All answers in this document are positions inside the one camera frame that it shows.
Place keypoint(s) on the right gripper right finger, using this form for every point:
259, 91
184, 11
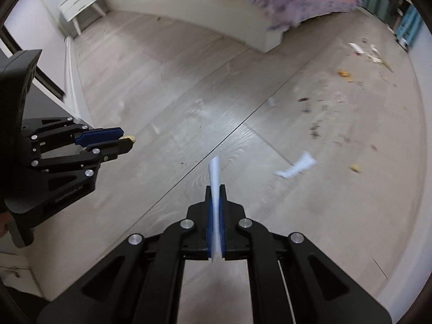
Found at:
268, 256

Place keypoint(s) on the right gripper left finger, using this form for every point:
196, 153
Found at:
163, 259

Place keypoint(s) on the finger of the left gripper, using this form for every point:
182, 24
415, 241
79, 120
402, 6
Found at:
46, 139
62, 170

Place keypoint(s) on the small tan peanut snack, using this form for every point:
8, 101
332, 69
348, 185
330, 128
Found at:
128, 137

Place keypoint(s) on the white paper sheet scrap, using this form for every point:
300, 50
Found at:
217, 229

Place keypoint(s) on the torn white paper strip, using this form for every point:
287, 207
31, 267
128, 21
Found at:
305, 162

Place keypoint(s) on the small tan food crumb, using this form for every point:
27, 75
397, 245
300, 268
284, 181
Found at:
356, 168

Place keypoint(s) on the white bedside table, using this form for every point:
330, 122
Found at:
70, 9

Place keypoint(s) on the small white paper scrap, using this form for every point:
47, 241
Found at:
271, 102

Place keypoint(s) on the orange peel pieces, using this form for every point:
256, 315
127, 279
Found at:
345, 74

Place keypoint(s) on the white wrapper litter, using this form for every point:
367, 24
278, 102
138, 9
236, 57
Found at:
374, 54

